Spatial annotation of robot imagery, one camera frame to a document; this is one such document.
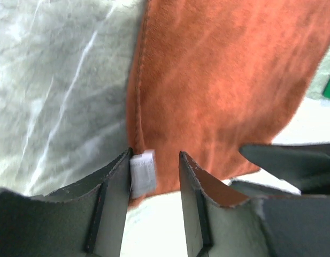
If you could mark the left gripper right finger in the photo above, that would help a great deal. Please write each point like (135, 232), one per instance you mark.
(218, 220)

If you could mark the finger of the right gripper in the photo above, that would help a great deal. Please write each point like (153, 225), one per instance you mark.
(307, 167)

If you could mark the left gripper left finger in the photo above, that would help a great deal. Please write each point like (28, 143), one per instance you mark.
(85, 218)

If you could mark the orange brown towel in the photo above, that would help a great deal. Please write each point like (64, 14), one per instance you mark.
(209, 76)

